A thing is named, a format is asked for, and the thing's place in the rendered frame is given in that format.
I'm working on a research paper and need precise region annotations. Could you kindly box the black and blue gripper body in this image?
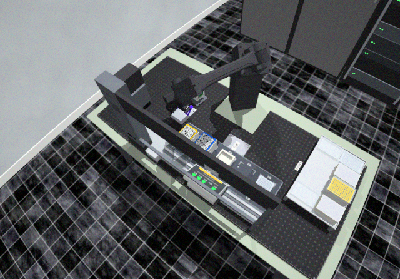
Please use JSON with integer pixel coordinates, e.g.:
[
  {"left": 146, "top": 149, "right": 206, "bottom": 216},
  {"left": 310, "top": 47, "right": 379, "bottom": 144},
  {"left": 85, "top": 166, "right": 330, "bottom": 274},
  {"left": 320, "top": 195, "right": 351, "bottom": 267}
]
[{"left": 178, "top": 104, "right": 191, "bottom": 113}]

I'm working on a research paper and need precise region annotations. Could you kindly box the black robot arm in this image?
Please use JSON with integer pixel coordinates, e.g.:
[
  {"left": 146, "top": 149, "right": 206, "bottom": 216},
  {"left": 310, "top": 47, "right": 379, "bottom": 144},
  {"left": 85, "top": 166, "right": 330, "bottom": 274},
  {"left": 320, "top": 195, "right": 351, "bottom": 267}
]
[{"left": 163, "top": 42, "right": 272, "bottom": 113}]

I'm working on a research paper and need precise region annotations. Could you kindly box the white ready panel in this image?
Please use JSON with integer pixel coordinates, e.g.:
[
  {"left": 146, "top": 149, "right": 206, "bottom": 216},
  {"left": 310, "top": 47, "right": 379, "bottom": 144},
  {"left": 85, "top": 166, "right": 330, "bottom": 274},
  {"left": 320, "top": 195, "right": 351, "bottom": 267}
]
[{"left": 191, "top": 91, "right": 208, "bottom": 107}]

